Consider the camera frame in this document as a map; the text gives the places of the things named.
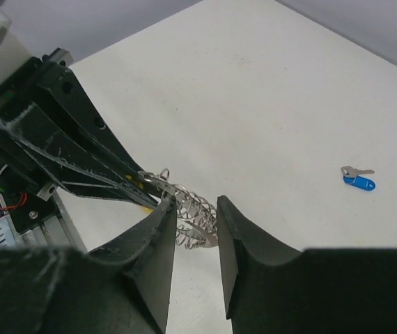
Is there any large keyring with yellow grip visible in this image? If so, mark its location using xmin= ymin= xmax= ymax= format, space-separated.
xmin=127 ymin=168 xmax=219 ymax=250

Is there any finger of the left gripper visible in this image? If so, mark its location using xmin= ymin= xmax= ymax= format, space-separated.
xmin=0 ymin=102 xmax=157 ymax=209
xmin=36 ymin=61 xmax=143 ymax=189

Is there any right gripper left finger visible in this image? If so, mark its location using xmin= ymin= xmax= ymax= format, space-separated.
xmin=0 ymin=199 xmax=177 ymax=333

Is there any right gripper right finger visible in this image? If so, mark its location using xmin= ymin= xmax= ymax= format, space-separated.
xmin=217 ymin=196 xmax=397 ymax=333

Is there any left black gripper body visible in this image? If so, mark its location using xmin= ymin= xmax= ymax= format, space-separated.
xmin=0 ymin=55 xmax=67 ymax=241

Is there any key bunch with blue fob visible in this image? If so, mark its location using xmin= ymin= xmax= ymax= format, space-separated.
xmin=341 ymin=166 xmax=376 ymax=191

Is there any aluminium mounting rail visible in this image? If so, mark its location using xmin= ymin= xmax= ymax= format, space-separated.
xmin=13 ymin=191 xmax=87 ymax=253

